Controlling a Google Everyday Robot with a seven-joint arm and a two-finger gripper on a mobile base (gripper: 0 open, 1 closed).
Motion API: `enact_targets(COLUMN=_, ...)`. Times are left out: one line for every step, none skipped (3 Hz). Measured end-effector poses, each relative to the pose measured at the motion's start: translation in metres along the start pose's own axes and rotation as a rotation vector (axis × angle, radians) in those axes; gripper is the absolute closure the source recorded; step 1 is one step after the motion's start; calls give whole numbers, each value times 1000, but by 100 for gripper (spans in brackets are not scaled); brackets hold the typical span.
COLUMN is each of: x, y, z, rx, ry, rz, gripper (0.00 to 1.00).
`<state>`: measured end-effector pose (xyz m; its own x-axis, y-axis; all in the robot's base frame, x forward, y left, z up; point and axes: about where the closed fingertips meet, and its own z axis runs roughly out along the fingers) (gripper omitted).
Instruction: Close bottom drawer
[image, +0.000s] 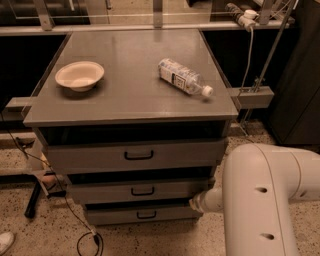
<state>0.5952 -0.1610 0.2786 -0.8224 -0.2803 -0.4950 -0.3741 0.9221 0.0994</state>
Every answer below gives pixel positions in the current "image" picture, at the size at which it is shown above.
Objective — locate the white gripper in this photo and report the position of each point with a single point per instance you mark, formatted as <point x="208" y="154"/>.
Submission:
<point x="199" y="202"/>

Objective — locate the grey drawer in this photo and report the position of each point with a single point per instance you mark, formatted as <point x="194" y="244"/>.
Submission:
<point x="140" y="211"/>
<point x="131" y="191"/>
<point x="129" y="156"/>

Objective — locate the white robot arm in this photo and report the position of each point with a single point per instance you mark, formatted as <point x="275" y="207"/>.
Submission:
<point x="258" y="183"/>

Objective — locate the grey drawer cabinet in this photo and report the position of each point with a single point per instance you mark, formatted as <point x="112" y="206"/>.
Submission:
<point x="131" y="103"/>

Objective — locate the dark side cabinet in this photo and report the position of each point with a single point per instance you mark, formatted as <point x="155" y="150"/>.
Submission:
<point x="294" y="114"/>

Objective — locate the clear plastic water bottle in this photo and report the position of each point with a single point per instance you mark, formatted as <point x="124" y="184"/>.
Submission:
<point x="183" y="78"/>

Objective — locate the black stand leg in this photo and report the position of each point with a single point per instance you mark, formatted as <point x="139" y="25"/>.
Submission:
<point x="31" y="207"/>

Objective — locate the white paper bowl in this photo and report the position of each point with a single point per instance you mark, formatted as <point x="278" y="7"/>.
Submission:
<point x="80" y="76"/>

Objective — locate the white power strip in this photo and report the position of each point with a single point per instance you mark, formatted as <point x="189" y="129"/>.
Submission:
<point x="245" y="19"/>

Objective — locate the white shoe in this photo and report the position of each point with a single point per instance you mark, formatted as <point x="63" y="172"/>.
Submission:
<point x="6" y="241"/>

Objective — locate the thin metal rod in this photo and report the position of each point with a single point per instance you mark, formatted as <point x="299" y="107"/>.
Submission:
<point x="258" y="83"/>

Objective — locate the grey metal bracket block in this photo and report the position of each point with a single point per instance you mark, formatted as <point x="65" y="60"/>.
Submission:
<point x="248" y="99"/>

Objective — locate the left grey metal bracket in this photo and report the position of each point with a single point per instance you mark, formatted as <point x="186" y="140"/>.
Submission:
<point x="19" y="104"/>

